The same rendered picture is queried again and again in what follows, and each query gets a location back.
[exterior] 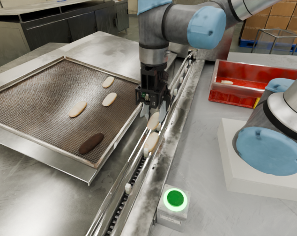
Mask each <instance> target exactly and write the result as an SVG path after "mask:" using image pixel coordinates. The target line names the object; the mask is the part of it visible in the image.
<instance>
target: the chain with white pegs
mask: <svg viewBox="0 0 297 236"><path fill-rule="evenodd" d="M192 61H193V57H192V59H191V60H189V65H188V67H187V68H185V73H184V75H183V77H181V78H180V83H179V85H178V87H177V89H174V95H173V97H172V99H171V103H170V105H169V108H168V110H167V113H166V115H165V118H166V116H167V114H168V112H169V110H170V107H171V105H172V103H173V101H174V99H175V97H176V95H177V93H178V90H179V88H180V86H181V84H182V82H183V80H184V78H185V76H186V73H187V71H188V69H189V67H190V65H191V63H192ZM165 118H164V120H165ZM164 120H163V121H162V122H161V123H159V125H158V126H157V128H156V133H159V131H160V129H161V127H162V125H163V122H164ZM148 154H149V149H148V148H144V156H143V159H142V160H141V162H140V164H139V166H138V168H137V171H136V172H135V174H134V177H133V179H132V181H131V183H130V184H128V183H127V184H126V185H125V190H126V193H125V195H124V197H123V199H122V201H121V203H120V205H119V207H118V209H117V211H116V213H115V215H114V217H113V219H112V221H111V223H110V225H109V227H108V230H107V231H106V233H105V235H104V236H106V235H111V233H112V231H111V232H110V231H109V230H110V229H112V230H113V228H114V226H112V224H116V222H117V220H118V218H119V216H116V215H117V214H119V215H120V213H121V212H120V211H119V210H121V211H122V209H123V207H121V205H125V203H126V201H127V198H125V197H128V196H129V194H130V192H131V190H132V188H133V186H134V184H135V181H136V179H137V177H138V175H139V173H140V171H141V169H142V167H143V165H144V163H145V160H146V159H147V156H148ZM144 159H145V160H144ZM142 162H144V163H142ZM141 165H142V166H141ZM139 168H141V169H139ZM138 171H139V172H138ZM135 178H136V179H135ZM133 181H134V183H133ZM131 185H133V186H131ZM123 201H125V202H123ZM115 219H117V220H116V221H115Z"/></svg>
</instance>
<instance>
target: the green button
mask: <svg viewBox="0 0 297 236"><path fill-rule="evenodd" d="M167 202H168V203H169V205H171V206H172V207H180V206H182V205H183V203H184V196H183V194H182V193H181V192H180V191H177V190H172V191H170V192H169V193H168V194H167Z"/></svg>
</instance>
